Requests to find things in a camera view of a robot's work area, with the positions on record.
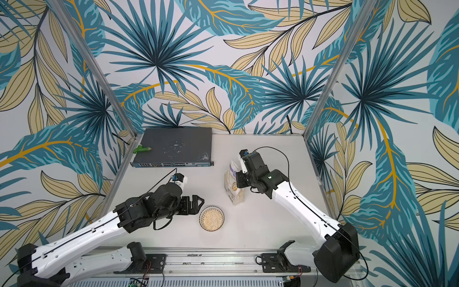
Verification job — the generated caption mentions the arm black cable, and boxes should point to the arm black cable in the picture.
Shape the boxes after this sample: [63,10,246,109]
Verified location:
[250,146,370,281]
[0,167,178,287]

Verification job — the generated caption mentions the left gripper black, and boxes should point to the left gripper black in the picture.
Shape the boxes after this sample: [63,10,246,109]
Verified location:
[155,193,205,220]

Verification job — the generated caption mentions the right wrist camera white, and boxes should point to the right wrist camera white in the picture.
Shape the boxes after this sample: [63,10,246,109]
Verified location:
[239,149,249,173]

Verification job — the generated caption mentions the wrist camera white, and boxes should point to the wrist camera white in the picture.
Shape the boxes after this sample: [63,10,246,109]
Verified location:
[239,149,249,173]
[170,173,188,189]

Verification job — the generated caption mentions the green plastic toy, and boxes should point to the green plastic toy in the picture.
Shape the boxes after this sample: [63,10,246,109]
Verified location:
[133,145,152,154]

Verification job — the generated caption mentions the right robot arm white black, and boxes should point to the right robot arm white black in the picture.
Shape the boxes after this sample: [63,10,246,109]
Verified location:
[236,149,362,283]

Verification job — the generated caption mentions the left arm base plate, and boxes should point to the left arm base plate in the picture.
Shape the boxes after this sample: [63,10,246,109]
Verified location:
[114,254,167,275]

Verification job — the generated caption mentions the left aluminium frame post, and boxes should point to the left aluminium frame post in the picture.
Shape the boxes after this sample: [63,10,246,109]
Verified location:
[49,0,137,138]

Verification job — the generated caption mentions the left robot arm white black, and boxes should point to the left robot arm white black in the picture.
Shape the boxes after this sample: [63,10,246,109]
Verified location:
[17,181,204,287]

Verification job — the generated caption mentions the grey network switch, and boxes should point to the grey network switch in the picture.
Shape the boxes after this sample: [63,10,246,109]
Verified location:
[131,127,213,168]

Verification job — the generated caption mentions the aluminium frame post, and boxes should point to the aluminium frame post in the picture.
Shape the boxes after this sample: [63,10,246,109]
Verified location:
[303,1,376,142]
[49,0,137,138]

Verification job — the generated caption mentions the aluminium front rail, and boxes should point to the aluminium front rail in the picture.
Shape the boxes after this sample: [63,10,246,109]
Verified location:
[53,247,366,287]

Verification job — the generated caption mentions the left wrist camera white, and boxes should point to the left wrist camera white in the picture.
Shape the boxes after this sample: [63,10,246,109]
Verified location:
[170,173,188,189]

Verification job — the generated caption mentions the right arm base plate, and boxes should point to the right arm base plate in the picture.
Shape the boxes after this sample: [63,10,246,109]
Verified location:
[255,253,311,274]

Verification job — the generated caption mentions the oats bag white purple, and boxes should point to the oats bag white purple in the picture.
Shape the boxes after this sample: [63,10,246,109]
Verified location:
[224,161,245,205]

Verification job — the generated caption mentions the right aluminium frame post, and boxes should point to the right aluminium frame post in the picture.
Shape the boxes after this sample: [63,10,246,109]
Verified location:
[303,1,376,142]

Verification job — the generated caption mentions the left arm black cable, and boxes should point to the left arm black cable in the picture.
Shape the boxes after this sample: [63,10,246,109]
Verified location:
[0,167,178,287]

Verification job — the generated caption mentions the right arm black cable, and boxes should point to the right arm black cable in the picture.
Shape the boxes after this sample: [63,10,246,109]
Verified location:
[250,146,370,281]

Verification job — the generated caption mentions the patterned breakfast bowl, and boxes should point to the patterned breakfast bowl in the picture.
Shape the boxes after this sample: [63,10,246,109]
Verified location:
[199,206,225,232]

